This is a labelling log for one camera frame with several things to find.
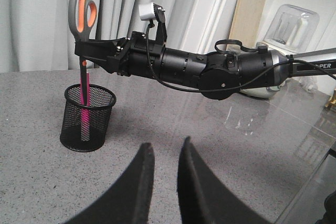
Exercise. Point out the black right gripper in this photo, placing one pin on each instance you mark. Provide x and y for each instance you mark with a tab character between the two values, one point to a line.
124	56

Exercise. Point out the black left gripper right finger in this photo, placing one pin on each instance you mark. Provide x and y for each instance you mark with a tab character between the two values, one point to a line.
201	195

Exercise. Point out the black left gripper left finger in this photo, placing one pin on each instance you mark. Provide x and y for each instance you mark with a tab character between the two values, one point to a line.
128	199

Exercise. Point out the grey orange scissors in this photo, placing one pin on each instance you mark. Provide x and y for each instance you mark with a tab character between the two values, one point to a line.
81	18

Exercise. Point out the pink marker pen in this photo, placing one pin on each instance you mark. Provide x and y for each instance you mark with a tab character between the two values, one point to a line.
85	113

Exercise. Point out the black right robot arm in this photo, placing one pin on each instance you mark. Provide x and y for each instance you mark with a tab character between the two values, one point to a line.
216	75

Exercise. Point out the black mesh pen holder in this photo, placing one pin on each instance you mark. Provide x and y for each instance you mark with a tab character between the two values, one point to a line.
101	102

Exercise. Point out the grey curtain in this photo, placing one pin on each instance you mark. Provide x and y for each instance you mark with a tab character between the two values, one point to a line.
35	34

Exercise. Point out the wooden cutting board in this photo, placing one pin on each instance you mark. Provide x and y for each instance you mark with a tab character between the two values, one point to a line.
246	20

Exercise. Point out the clear glass jar appliance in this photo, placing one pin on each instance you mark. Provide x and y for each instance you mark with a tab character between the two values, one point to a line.
291	29

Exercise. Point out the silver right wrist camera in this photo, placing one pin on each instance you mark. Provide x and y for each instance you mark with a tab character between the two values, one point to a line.
152	11

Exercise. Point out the white wall pipe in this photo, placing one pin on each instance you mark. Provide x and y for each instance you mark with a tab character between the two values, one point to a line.
201	26

